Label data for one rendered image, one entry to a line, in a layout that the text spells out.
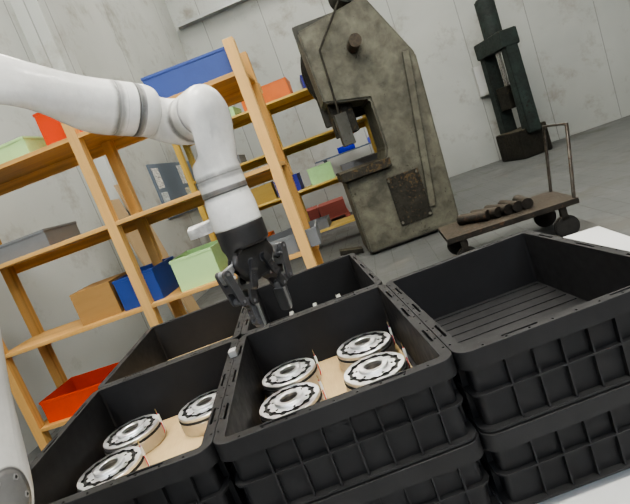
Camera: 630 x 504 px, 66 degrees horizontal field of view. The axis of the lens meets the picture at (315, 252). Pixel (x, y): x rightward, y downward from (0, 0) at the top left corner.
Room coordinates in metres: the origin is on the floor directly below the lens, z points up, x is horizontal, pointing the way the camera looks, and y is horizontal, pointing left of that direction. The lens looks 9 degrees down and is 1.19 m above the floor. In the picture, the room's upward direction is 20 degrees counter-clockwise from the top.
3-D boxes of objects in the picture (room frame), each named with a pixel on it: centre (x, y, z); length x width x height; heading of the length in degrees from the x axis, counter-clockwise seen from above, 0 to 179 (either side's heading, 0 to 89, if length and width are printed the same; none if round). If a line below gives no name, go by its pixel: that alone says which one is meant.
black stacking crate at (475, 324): (0.72, -0.26, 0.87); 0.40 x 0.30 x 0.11; 1
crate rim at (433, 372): (0.72, 0.04, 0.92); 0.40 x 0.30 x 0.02; 1
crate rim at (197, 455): (0.72, 0.34, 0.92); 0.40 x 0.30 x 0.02; 1
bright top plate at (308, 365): (0.83, 0.12, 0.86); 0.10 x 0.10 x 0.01
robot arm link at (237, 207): (0.75, 0.11, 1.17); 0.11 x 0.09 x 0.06; 47
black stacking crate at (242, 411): (0.72, 0.04, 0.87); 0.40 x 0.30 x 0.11; 1
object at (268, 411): (0.72, 0.12, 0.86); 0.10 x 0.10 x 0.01
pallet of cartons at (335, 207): (9.79, -0.37, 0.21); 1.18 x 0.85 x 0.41; 81
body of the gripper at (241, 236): (0.74, 0.09, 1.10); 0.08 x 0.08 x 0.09
